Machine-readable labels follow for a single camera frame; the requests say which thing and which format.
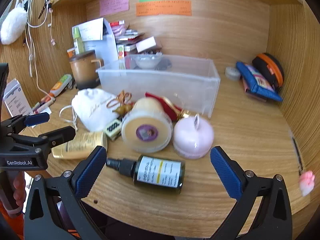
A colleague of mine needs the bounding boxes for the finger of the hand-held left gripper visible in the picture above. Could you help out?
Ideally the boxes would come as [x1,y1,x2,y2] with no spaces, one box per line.
[12,126,76,153]
[0,112,50,136]

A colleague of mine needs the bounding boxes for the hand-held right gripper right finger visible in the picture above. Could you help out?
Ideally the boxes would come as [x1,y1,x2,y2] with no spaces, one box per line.
[209,146,293,240]

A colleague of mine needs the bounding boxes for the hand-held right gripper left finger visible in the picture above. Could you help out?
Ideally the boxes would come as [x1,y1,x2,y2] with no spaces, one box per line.
[23,146,107,240]

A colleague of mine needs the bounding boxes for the gold lotion tube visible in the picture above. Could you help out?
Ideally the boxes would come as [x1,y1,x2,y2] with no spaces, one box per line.
[52,131,108,160]

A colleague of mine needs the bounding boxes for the white drawstring pouch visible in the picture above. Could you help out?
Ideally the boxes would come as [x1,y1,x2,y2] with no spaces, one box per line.
[72,88,121,132]

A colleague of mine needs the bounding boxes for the pink round jar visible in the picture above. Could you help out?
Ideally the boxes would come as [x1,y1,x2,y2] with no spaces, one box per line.
[173,114,215,159]

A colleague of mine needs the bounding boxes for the mahjong tile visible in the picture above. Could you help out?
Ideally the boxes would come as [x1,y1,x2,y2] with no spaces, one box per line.
[104,119,123,140]

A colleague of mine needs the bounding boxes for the dark spray bottle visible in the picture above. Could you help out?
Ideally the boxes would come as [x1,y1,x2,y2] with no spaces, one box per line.
[106,155,185,194]

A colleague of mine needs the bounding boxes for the gourd charm with orange cord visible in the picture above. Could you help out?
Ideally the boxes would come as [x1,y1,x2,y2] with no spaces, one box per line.
[107,91,133,116]

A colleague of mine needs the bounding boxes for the gold foil bow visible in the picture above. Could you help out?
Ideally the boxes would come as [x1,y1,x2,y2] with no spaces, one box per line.
[176,109,192,121]

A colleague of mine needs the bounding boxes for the round tub with purple label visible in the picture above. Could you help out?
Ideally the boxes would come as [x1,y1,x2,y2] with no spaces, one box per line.
[121,97,174,154]

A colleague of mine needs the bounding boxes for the red velvet envelope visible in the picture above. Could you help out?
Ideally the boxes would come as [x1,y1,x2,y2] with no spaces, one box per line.
[145,92,183,121]

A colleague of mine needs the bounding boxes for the clear plastic storage box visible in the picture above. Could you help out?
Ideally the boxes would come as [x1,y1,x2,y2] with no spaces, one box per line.
[96,54,221,118]

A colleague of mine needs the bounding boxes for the wooden desktop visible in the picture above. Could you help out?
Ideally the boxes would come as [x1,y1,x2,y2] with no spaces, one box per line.
[19,74,312,238]

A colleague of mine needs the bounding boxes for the person's left hand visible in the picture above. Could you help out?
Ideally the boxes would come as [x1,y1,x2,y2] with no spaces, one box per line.
[13,173,26,207]

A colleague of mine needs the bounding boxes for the marker pens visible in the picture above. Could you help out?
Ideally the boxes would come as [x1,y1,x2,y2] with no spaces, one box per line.
[32,96,56,113]

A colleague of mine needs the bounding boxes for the white printed carton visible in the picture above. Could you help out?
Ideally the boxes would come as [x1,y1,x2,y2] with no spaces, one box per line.
[4,79,33,117]

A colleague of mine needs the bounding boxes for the green and orange pen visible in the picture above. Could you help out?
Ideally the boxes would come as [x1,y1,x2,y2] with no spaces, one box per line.
[50,74,73,97]

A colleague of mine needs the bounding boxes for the brown ceramic mug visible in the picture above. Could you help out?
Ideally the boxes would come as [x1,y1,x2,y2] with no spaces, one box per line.
[69,50,104,90]

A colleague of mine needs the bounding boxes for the pink paw toy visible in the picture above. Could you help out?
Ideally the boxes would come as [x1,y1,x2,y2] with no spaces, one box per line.
[299,171,315,197]

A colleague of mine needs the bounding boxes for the green bottle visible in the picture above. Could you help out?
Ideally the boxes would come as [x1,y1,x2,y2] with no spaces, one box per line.
[73,27,84,54]

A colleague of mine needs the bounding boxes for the blue zip pouch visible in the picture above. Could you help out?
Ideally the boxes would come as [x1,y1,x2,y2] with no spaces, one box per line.
[236,62,284,102]

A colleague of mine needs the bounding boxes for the white fluffy toy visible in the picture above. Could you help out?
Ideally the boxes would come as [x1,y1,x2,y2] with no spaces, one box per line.
[0,7,27,45]

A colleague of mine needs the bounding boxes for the white file holder with papers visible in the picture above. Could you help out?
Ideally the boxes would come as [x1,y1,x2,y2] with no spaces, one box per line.
[72,17,118,68]

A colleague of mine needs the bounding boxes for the grey tape roll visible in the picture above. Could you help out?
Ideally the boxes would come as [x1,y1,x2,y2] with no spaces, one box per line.
[224,66,241,81]

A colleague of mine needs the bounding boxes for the fruit sticker card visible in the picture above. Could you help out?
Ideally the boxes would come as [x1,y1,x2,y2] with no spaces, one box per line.
[117,44,126,69]

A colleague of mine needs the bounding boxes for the black and orange case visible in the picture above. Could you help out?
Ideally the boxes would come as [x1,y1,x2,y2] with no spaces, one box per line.
[252,53,285,92]

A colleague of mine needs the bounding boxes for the glass bowl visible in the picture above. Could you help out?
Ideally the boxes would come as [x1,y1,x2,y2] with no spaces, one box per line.
[130,54,162,69]

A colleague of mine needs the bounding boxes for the pile of small packets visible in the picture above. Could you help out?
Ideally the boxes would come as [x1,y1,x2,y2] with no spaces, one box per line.
[110,20,146,53]

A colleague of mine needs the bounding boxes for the white rectangular box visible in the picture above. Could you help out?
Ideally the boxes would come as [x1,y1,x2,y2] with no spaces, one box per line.
[136,36,157,53]

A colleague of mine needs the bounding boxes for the pink paper note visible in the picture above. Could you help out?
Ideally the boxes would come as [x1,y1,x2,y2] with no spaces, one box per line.
[99,0,129,17]

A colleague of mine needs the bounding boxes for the orange paper note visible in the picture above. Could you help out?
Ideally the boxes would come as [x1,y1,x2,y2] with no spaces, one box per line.
[136,0,192,17]

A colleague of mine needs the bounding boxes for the white cable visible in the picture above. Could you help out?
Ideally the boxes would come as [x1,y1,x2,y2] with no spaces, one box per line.
[24,0,56,98]

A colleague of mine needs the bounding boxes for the black braided strap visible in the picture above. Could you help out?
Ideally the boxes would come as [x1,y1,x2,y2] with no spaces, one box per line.
[38,0,51,20]

